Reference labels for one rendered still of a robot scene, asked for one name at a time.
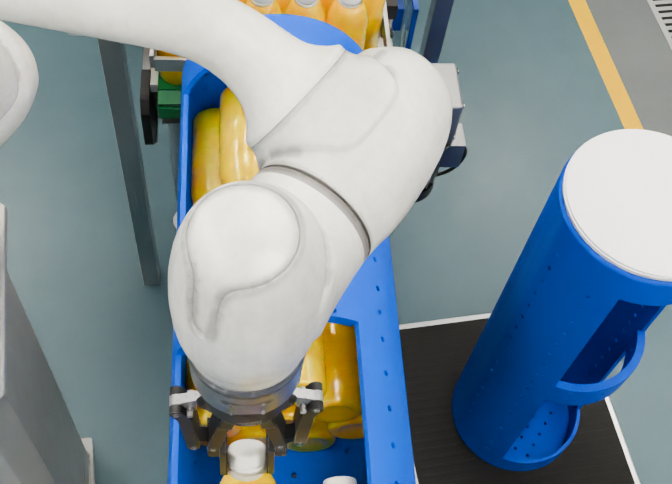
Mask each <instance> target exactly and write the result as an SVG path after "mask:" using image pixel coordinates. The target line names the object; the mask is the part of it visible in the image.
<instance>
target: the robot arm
mask: <svg viewBox="0 0 672 484"><path fill-rule="evenodd" d="M0 20H3V21H9V22H14V23H19V24H24V25H30V26H35V27H40V28H46V29H51V30H56V31H62V32H67V33H72V34H77V35H83V36H88V37H93V38H99V39H104V40H109V41H115V42H120V43H125V44H130V45H136V46H141V47H146V48H151V49H155V50H160V51H164V52H167V53H171V54H174V55H178V56H181V57H183V58H186V59H188V60H191V61H193V62H195V63H197V64H199V65H200V66H202V67H204V68H206V69H207V70H209V71H210V72H211V73H213V74H214V75H215V76H217V77H218V78H219V79H220V80H221V81H223V82H224V83H225V84H226V85H227V87H228V88H229V89H230V90H231V91H232V92H233V94H234V95H235V96H236V98H237V99H238V101H239V102H240V104H241V107H242V109H243V111H244V115H245V119H246V131H247V132H246V143H247V145H248V146H249V147H250V148H251V149H252V151H253V152H254V154H255V157H256V159H257V163H258V168H259V172H258V173H257V174H256V175H255V176H254V177H253V178H252V179H251V180H250V181H236V182H231V183H227V184H224V185H221V186H219V187H217V188H215V189H213V190H211V191H210V192H208V193H207V194H205V195H204V196H203V197H201V198H200V199H199V200H198V201H197V202H196V203H195V204H194V206H193V207H192V208H191V209H190V210H189V212H188V213H187V215H186V216H185V218H184V219H183V221H182V223H181V225H180V227H179V229H178V231H177V234H176V236H175V239H174V242H173V246H172V250H171V255H170V260H169V266H168V299H169V307H170V312H171V317H172V322H173V327H174V330H175V332H176V335H177V338H178V340H179V343H180V345H181V347H182V349H183V351H184V352H185V354H186V355H187V358H188V361H189V366H190V373H191V378H192V381H193V383H194V386H195V388H196V390H197V391H193V390H186V389H185V388H183V387H182V386H178V385H176V386H172V387H170V397H169V416H171V417H172V418H173V419H175V420H176V421H178V422H179V425H180V428H181V431H182V434H183V437H184V440H185V443H186V446H187V448H188V449H190V450H196V449H199V448H200V445H203V446H206V447H207V454H208V456H209V457H219V459H220V475H228V437H227V433H228V431H229V430H232V429H233V427H234V425H236V426H243V427H249V426H256V425H260V426H261V428H262V429H265V430H266V471H267V474H274V458H275V456H286V455H287V443H289V442H293V444H294V445H296V446H302V445H305V444H306V442H307V439H308V436H309V433H310V430H311V427H312V423H313V420H314V417H316V416H317V415H318V414H320V413H321V412H322V411H323V410H324V404H323V387H322V383H321V382H317V381H315V382H311V383H309V384H308V385H307V386H306V387H304V386H300V387H299V388H297V386H298V384H299V382H300V378H301V370H302V367H303V363H304V359H305V355H306V353H307V352H308V350H309V348H310V346H311V344H312V342H313V341H314V340H315V339H317V338H318V337H319V336H320V335H321V334H322V332H323V330H324V328H325V326H326V324H327V322H328V320H329V318H330V316H331V314H332V313H333V311H334V309H335V307H336V306H337V304H338V302H339V300H340V299H341V297H342V295H343V294H344V292H345V290H346V289H347V287H348V285H349V284H350V282H351V281H352V279H353V278H354V276H355V275H356V273H357V272H358V270H359V269H360V267H361V266H362V265H363V263H364V262H365V260H366V259H367V258H368V257H369V255H370V254H371V253H372V252H373V251H374V249H375V248H376V247H377V246H378V245H379V244H380V243H381V242H383V241H384V240H385V239H386V238H387V237H388V236H389V235H390V234H391V233H392V232H393V231H394V229H395V228H396V227H397V226H398V225H399V223H400V222H401V221H402V220H403V218H404V217H405V216H406V214H407V213H408V212H409V210H410V209H411V207H412V206H413V204H414V203H415V201H416V200H417V198H418V197H419V195H420V194H421V192H422V190H423V189H424V187H425V185H426V184H427V182H428V180H429V179H430V177H431V175H432V173H433V171H434V170H435V168H436V166H437V164H438V162H439V160H440V158H441V155H442V153H443V151H444V148H445V145H446V142H447V139H448V136H449V132H450V128H451V122H452V100H451V95H450V92H449V89H448V87H447V85H446V83H445V81H444V79H443V77H442V76H441V74H440V73H439V71H438V70H437V69H436V68H435V67H434V66H433V65H432V64H431V63H430V62H429V61H428V60H427V59H426V58H424V57H423V56H422V55H420V54H418V53H417V52H415V51H413V50H410V49H407V48H402V47H377V48H370V49H367V50H364V51H362V52H360V53H359V54H353V53H351V52H349V51H347V50H346V49H344V48H343V47H342V46H341V45H332V46H318V45H313V44H308V43H306V42H304V41H301V40H299V39H297V38H296V37H294V36H293V35H291V34H290V33H288V32H287V31H285V30H284V29H283V28H281V27H280V26H278V25H277V24H275V23H274V22H273V21H271V20H270V19H268V18H267V17H265V16H264V15H262V14H261V13H259V12H258V11H256V10H254V9H253V8H251V7H250V6H248V5H246V4H244V3H242V2H241V1H239V0H0ZM38 83H39V76H38V70H37V65H36V61H35V58H34V56H33V54H32V52H31V50H30V48H29V47H28V45H27V44H26V43H25V41H24V40H23V39H22V38H21V37H20V36H19V35H18V34H17V33H16V32H15V31H14V30H13V29H11V28H10V27H9V26H8V25H6V24H5V23H4V22H2V21H0V147H1V146H2V145H3V144H4V143H5V142H6V141H7V140H8V139H9V138H10V137H11V135H12V134H13V133H14V132H15V131H16V130H17V129H18V128H19V126H20V125H21V124H22V122H23V121H24V119H25V118H26V116H27V114H28V112H29V110H30V108H31V106H32V104H33V101H34V98H35V96H36V92H37V88H38ZM295 403H296V408H295V412H294V416H293V423H290V424H286V421H285V419H284V416H283V414H282V412H281V411H283V410H285V409H287V408H289V407H291V406H293V405H294V404H295ZM197 405H198V406H199V407H200V408H202V409H204V410H206V411H208V412H210V413H212V415H211V417H210V418H208V417H207V427H202V426H201V423H200V419H199V415H198V412H197Z"/></svg>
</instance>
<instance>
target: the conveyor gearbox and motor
mask: <svg viewBox="0 0 672 484"><path fill-rule="evenodd" d="M431 64H432V65H433V66H434V67H435V68H436V69H437V70H438V71H439V73H440V74H441V76H442V77H443V79H444V81H445V83H446V85H447V87H448V89H449V92H450V95H451V100H452V122H451V128H450V132H449V136H448V139H447V142H446V145H445V148H444V151H443V153H442V155H441V158H440V160H439V162H438V164H437V166H436V168H435V170H434V171H433V173H432V175H431V177H430V179H429V180H428V182H427V184H426V185H425V187H424V189H423V190H422V192H421V194H420V195H419V197H418V198H417V200H416V201H415V202H419V201H422V200H423V199H425V198H426V197H427V196H428V195H429V194H430V193H431V190H432V188H433V184H434V181H435V177H438V176H441V175H444V174H447V173H449V172H451V171H453V170H454V169H455V168H457V167H459V165H460V164H461V163H462V162H463V160H464V159H465V157H466V155H467V148H466V143H465V137H464V131H463V125H462V124H461V123H459V121H460V117H461V114H462V111H463V108H465V103H463V101H462V95H461V89H460V84H459V83H460V81H459V78H458V74H459V69H457V67H456V65H455V64H453V63H431ZM440 167H450V168H448V169H446V170H443V171H441V172H438V171H439V168H440Z"/></svg>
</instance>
